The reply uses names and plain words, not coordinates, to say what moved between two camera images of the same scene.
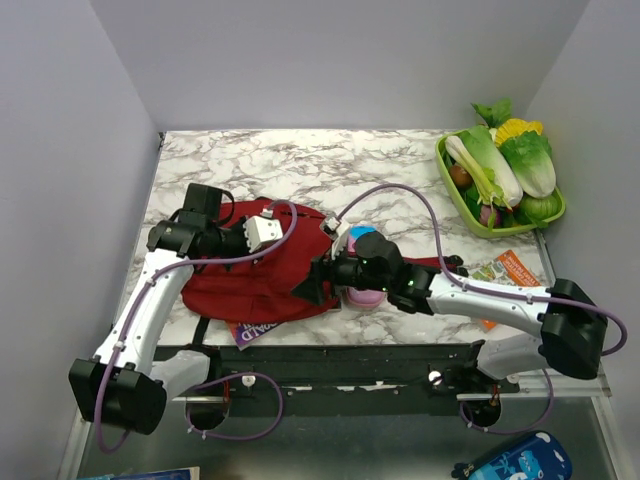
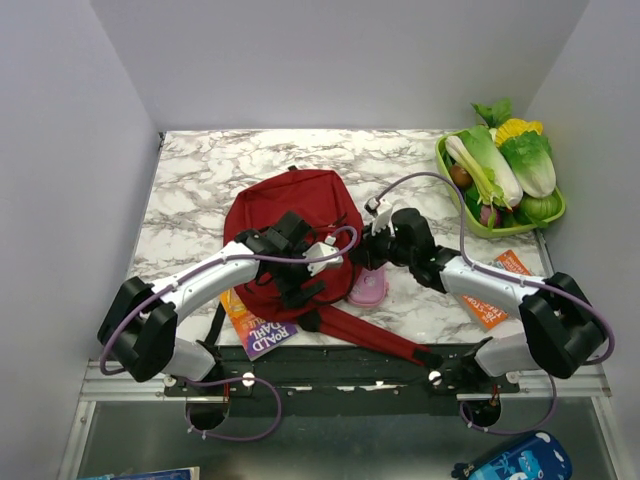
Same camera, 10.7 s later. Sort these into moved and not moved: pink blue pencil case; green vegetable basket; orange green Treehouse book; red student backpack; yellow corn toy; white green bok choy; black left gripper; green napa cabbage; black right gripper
Moved: black right gripper; black left gripper; red student backpack
Not moved: yellow corn toy; green napa cabbage; orange green Treehouse book; pink blue pencil case; green vegetable basket; white green bok choy
